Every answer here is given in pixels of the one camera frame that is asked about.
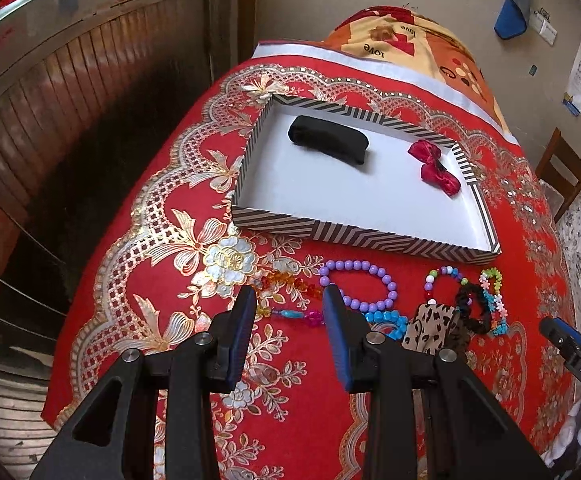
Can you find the striped cardboard box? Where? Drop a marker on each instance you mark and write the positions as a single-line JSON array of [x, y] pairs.
[[345, 185]]

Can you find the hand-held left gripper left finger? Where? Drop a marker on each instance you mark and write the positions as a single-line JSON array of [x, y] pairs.
[[243, 332]]

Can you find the blue grey hanging cloth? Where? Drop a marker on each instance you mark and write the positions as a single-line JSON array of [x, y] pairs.
[[512, 15]]

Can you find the red satin bow hair clip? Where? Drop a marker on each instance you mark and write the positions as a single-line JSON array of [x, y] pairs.
[[433, 170]]

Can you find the white wall switch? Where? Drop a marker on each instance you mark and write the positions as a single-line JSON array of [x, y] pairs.
[[542, 25]]

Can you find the wooden slatted panel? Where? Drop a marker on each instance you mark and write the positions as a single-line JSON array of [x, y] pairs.
[[70, 85]]

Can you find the black scrunchie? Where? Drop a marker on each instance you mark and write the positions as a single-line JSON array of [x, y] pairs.
[[465, 292]]

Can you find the orange printed blanket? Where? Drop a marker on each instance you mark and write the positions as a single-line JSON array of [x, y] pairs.
[[395, 35]]

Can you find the red gold embroidered tablecloth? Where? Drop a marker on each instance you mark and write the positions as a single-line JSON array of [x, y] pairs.
[[120, 285]]

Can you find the wooden chair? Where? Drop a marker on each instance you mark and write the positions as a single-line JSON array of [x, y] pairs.
[[562, 152]]

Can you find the black hair band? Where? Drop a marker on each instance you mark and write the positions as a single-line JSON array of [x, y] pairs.
[[328, 140]]

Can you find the leopard print scrunchie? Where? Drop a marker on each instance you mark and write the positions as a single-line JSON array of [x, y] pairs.
[[428, 325]]

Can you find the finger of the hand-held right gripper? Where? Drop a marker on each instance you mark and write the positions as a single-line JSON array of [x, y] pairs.
[[552, 328]]

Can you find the white sheet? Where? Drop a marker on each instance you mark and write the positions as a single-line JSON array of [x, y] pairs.
[[295, 50]]

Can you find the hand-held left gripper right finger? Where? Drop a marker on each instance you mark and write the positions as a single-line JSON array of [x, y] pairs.
[[335, 342]]

